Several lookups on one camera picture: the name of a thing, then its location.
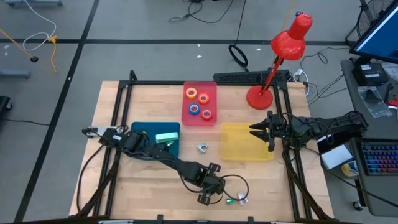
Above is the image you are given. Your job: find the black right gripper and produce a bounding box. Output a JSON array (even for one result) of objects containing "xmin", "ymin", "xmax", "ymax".
[{"xmin": 249, "ymin": 110, "xmax": 285, "ymax": 152}]

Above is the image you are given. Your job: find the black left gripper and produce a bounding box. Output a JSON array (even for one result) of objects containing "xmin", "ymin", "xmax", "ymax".
[{"xmin": 197, "ymin": 162, "xmax": 227, "ymax": 207}]

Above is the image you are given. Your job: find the mint green stapler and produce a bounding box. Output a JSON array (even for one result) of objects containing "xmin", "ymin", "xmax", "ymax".
[{"xmin": 155, "ymin": 131, "xmax": 180, "ymax": 144}]

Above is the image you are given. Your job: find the yellow plastic tray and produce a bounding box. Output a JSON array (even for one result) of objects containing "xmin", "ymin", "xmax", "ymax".
[{"xmin": 220, "ymin": 121, "xmax": 275, "ymax": 162}]

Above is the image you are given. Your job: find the black power strip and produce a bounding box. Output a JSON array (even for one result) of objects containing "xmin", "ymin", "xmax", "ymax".
[{"xmin": 213, "ymin": 70, "xmax": 290, "ymax": 85}]

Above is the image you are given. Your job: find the pink plastic tray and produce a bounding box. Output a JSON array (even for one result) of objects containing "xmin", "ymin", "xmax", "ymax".
[{"xmin": 181, "ymin": 80, "xmax": 218, "ymax": 127}]

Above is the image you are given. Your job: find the white power adapter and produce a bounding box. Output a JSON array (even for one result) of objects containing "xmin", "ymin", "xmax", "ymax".
[{"xmin": 293, "ymin": 68, "xmax": 309, "ymax": 84}]

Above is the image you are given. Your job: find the white box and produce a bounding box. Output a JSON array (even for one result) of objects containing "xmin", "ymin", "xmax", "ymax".
[{"xmin": 321, "ymin": 144, "xmax": 354, "ymax": 170}]

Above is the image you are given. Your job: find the blue plastic tray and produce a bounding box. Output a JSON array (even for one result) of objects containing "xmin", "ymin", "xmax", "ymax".
[{"xmin": 130, "ymin": 121, "xmax": 181, "ymax": 158}]

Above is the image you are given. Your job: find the red desk lamp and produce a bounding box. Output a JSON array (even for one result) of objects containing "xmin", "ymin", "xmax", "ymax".
[{"xmin": 246, "ymin": 12, "xmax": 313, "ymax": 111}]

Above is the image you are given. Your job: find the yellow and blue roll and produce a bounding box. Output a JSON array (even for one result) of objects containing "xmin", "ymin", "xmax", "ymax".
[{"xmin": 341, "ymin": 160, "xmax": 360, "ymax": 177}]

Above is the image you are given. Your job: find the clear plastic bag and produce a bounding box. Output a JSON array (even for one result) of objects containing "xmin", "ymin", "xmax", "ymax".
[{"xmin": 357, "ymin": 86, "xmax": 393, "ymax": 118}]

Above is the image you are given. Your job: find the black box with labels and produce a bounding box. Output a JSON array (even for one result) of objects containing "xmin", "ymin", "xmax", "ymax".
[{"xmin": 352, "ymin": 63, "xmax": 389, "ymax": 87}]

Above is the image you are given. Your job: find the grey side desk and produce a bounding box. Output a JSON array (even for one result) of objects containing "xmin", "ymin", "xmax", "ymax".
[{"xmin": 340, "ymin": 57, "xmax": 398, "ymax": 218}]

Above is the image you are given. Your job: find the backlit black keyboard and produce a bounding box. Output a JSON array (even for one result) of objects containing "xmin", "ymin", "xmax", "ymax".
[{"xmin": 361, "ymin": 143, "xmax": 398, "ymax": 176}]

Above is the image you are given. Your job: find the black floor fan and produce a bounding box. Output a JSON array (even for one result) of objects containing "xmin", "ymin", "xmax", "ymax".
[{"xmin": 345, "ymin": 0, "xmax": 396, "ymax": 47}]

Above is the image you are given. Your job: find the black computer monitor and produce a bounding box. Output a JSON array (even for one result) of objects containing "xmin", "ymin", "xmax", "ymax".
[{"xmin": 349, "ymin": 0, "xmax": 398, "ymax": 65}]

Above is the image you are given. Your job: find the black floor object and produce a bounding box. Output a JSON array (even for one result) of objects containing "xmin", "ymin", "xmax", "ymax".
[{"xmin": 0, "ymin": 95, "xmax": 12, "ymax": 118}]

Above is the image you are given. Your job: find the grey floor beam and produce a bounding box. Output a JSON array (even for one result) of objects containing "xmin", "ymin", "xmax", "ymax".
[{"xmin": 0, "ymin": 69, "xmax": 31, "ymax": 79}]

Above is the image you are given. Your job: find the grey cart base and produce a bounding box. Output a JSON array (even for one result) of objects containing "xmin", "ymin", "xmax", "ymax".
[{"xmin": 3, "ymin": 0, "xmax": 63, "ymax": 9}]

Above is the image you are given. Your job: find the black coiled cable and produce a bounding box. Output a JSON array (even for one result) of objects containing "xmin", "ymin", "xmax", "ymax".
[{"xmin": 228, "ymin": 0, "xmax": 249, "ymax": 72}]

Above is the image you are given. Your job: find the black aluminium table frame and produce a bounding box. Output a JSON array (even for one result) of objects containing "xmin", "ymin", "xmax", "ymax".
[{"xmin": 74, "ymin": 70, "xmax": 335, "ymax": 224}]

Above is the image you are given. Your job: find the yellow floor cable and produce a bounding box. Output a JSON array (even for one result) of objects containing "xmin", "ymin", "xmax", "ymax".
[{"xmin": 0, "ymin": 29, "xmax": 59, "ymax": 73}]

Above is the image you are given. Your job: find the white floor cable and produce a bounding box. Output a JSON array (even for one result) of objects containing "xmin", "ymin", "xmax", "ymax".
[{"xmin": 22, "ymin": 0, "xmax": 58, "ymax": 52}]

